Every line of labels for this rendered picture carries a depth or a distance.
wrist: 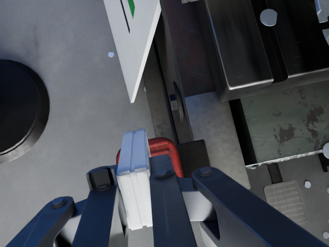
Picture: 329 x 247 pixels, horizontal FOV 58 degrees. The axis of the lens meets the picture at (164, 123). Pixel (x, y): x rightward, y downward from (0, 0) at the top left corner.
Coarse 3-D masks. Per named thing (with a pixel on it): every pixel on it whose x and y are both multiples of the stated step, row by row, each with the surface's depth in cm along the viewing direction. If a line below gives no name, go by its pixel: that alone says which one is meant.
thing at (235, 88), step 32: (224, 0) 37; (256, 0) 38; (288, 0) 37; (224, 32) 36; (256, 32) 36; (288, 32) 36; (320, 32) 36; (224, 64) 35; (256, 64) 35; (288, 64) 35; (320, 64) 35; (224, 96) 38
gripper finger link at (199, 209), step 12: (156, 156) 17; (168, 156) 16; (156, 168) 15; (168, 168) 15; (180, 180) 13; (192, 192) 12; (192, 204) 12; (204, 204) 12; (192, 216) 12; (204, 216) 12; (216, 216) 12
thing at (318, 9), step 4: (316, 0) 28; (320, 0) 28; (324, 0) 28; (328, 0) 28; (316, 4) 28; (320, 4) 28; (324, 4) 28; (328, 4) 28; (316, 8) 28; (320, 8) 28; (324, 8) 28; (328, 8) 28; (320, 12) 28; (324, 12) 28; (328, 12) 28; (320, 16) 28; (324, 16) 28; (320, 20) 28; (324, 20) 28; (324, 32) 28; (328, 32) 28; (328, 36) 27; (328, 40) 27; (328, 44) 28
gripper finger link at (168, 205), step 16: (160, 176) 13; (176, 176) 13; (160, 192) 12; (176, 192) 11; (160, 208) 10; (176, 208) 10; (160, 224) 9; (176, 224) 9; (160, 240) 9; (176, 240) 9; (192, 240) 8
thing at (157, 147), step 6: (156, 138) 28; (162, 138) 28; (150, 144) 28; (156, 144) 28; (162, 144) 28; (168, 144) 28; (174, 144) 28; (150, 150) 28; (156, 150) 28; (162, 150) 28; (168, 150) 28; (174, 150) 28; (174, 156) 28; (174, 162) 28; (180, 162) 28; (174, 168) 28; (180, 168) 28; (180, 174) 28
